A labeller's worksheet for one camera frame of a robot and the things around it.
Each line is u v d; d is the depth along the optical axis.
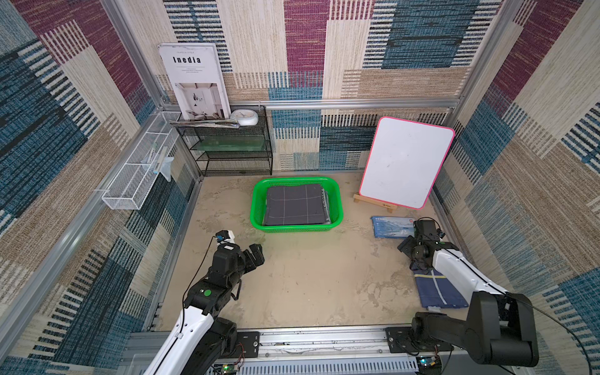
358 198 1.04
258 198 1.02
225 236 0.69
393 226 0.99
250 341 0.74
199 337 0.50
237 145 0.93
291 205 1.02
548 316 0.39
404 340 0.73
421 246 0.66
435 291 0.83
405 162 0.94
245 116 0.89
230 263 0.59
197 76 0.78
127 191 0.89
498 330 0.41
